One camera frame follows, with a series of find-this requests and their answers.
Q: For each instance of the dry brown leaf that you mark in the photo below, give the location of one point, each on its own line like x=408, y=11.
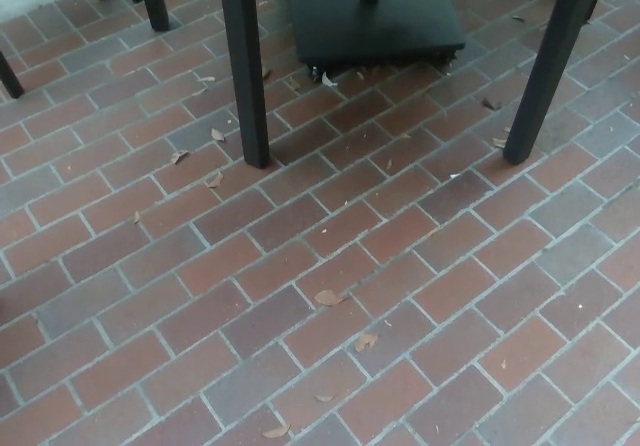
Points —
x=366, y=342
x=327, y=297
x=217, y=134
x=179, y=156
x=216, y=180
x=276, y=431
x=137, y=217
x=324, y=398
x=491, y=103

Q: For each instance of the white litter scrap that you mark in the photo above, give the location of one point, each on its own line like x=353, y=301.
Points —
x=328, y=81

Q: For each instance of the dark metal table leg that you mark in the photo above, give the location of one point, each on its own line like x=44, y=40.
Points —
x=550, y=66
x=245, y=66

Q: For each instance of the black square umbrella base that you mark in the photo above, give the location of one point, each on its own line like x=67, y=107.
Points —
x=340, y=26

